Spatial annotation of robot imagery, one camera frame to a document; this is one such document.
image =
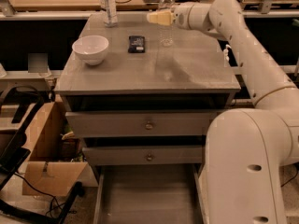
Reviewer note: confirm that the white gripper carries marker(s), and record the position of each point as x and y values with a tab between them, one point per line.
181	17

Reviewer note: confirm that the clear water bottle white cap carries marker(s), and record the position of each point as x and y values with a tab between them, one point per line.
166	38

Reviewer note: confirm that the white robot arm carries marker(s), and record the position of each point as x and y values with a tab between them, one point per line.
245	147

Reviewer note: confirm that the clear labelled water bottle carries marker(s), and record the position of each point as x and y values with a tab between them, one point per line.
108	7

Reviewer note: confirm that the white pump dispenser bottle right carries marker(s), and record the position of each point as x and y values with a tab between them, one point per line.
226	54

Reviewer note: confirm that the grey drawer cabinet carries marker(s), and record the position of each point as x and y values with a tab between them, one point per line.
190	76

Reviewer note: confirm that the grey top drawer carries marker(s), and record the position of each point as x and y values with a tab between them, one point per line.
129	124

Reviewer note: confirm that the grey middle drawer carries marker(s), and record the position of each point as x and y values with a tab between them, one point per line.
98	156

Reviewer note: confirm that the grey open bottom drawer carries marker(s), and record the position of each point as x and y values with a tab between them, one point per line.
149	194

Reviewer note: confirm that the dark blue snack packet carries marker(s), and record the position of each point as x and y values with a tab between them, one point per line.
136	44

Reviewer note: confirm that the white ceramic bowl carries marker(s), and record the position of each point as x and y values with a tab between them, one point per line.
91	49

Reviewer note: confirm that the open cardboard box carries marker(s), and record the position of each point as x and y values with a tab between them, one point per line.
46	170

